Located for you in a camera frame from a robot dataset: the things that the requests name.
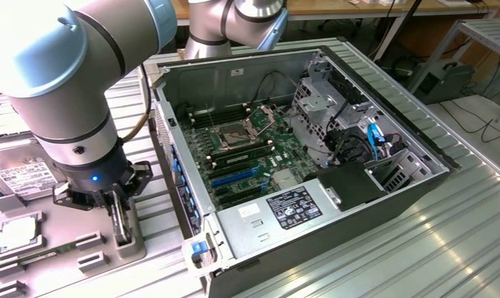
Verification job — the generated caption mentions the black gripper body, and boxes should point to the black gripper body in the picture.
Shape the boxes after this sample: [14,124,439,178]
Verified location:
[52,145,132,196]

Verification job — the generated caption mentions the grey parts rack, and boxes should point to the grey parts rack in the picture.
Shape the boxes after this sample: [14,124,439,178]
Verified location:
[0,132,148,298]

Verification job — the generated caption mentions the silver hard disk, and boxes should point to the silver hard disk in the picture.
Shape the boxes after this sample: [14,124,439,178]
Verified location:
[0,151,73,199]

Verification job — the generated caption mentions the silver CPU chip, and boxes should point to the silver CPU chip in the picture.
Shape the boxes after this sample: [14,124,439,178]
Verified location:
[0,216,44,250]

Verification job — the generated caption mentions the loose green RAM stick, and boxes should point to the loose green RAM stick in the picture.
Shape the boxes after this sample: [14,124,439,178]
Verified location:
[16,242,84,265]

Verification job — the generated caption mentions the long black expansion slot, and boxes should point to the long black expansion slot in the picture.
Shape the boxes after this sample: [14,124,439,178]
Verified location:
[208,161,255,179]

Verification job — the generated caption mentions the blue expansion slot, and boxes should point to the blue expansion slot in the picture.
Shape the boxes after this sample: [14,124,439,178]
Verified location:
[212,167,260,189]

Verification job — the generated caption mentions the RAM slot white tabs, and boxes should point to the RAM slot white tabs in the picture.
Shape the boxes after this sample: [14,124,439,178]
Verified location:
[188,101,249,113]
[211,148,277,170]
[191,110,253,122]

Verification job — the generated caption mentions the labelled RAM stick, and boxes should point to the labelled RAM stick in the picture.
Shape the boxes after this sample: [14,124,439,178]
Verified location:
[213,148,275,166]

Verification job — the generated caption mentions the metal socket locking lever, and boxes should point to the metal socket locking lever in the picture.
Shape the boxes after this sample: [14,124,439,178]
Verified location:
[207,102,219,129]

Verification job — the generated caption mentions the CPU socket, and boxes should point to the CPU socket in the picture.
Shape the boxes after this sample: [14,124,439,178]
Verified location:
[216,122,260,150]

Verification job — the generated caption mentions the blue case release latch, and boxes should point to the blue case release latch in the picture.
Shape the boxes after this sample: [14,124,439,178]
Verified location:
[189,241,209,260]

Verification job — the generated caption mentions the grey power supply unit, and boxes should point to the grey power supply unit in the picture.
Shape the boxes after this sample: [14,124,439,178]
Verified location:
[216,178,347,261]

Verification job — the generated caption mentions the silver chipset heatsink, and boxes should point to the silver chipset heatsink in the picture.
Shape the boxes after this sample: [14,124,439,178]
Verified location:
[272,169,302,191]

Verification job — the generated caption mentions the metal socket cover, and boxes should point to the metal socket cover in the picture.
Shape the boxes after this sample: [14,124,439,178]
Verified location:
[243,103,277,125]

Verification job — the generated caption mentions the green motherboard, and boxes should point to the green motherboard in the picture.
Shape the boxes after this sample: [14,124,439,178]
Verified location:
[179,102,331,209]

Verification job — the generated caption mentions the metal disk bay cage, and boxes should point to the metal disk bay cage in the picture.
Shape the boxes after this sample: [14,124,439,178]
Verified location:
[293,58,386,147]

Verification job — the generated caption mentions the black plastic shroud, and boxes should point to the black plastic shroud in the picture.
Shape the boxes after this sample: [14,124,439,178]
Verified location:
[303,160,391,212]

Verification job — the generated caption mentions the slotted metal disk bay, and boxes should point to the slotted metal disk bay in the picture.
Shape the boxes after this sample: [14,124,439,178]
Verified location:
[364,148,428,196]

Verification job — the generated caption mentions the open PC case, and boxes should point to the open PC case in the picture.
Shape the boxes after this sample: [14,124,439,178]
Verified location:
[148,45,462,298]

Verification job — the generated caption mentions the wooden desk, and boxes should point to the wooden desk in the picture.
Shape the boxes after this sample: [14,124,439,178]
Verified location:
[173,0,500,24]

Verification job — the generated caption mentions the grey equipment box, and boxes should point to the grey equipment box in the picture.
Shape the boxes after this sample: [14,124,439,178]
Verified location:
[414,60,475,105]

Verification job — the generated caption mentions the metal slat side table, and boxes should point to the metal slat side table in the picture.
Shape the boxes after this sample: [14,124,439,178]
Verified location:
[438,18,500,103]

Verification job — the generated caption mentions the olive sheathed robot cable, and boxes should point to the olive sheathed robot cable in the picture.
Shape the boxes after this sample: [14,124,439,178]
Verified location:
[124,101,155,144]

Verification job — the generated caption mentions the black looped cable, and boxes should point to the black looped cable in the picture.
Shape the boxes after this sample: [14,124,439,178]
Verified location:
[255,70,303,105]

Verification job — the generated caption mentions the black sleeved cable bundle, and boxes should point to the black sleeved cable bundle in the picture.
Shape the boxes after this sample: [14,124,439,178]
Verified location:
[327,125,382,170]

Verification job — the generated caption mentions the blue data wire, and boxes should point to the blue data wire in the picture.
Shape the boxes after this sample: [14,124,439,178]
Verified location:
[368,122,387,163]

